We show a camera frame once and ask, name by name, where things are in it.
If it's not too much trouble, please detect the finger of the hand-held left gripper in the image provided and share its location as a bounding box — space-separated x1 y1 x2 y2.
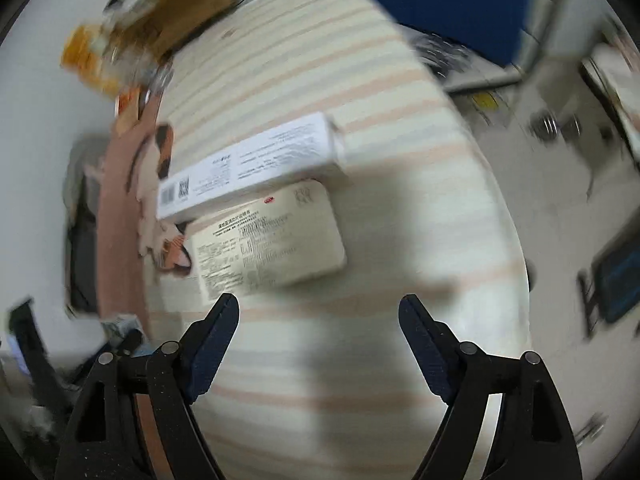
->
75 330 151 386

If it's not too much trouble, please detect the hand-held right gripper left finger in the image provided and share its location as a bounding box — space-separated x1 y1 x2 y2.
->
54 293 240 480

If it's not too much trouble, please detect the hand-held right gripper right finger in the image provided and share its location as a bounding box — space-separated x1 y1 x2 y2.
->
398 294 584 480

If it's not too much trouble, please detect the cream printed leaflet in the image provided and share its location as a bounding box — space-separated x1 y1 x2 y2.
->
184 178 348 304

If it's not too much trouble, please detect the long white box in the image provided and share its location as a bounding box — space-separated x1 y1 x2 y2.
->
155 112 349 221

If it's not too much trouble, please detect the pink tablecloth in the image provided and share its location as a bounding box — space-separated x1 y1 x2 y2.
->
94 104 169 480

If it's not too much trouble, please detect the striped tablecloth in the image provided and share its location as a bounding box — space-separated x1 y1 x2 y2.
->
134 0 532 480

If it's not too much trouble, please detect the red tube box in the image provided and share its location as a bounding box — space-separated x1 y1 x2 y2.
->
114 84 151 121

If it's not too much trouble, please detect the yellow smiley plastic bag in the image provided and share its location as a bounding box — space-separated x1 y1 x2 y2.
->
464 87 506 126

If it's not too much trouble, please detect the metal dumbbell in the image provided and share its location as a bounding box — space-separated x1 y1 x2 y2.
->
529 109 586 146

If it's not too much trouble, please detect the clear pump bottle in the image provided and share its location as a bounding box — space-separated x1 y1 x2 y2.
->
142 60 176 101

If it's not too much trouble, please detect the yellow snack bag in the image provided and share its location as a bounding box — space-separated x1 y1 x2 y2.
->
59 22 126 99

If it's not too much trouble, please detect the beige patterned cloth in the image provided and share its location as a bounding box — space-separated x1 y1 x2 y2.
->
592 42 640 156

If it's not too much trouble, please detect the cardboard box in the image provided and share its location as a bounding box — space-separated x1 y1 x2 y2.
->
107 0 241 59

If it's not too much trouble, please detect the grey coiled cable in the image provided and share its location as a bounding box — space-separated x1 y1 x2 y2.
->
412 34 481 81

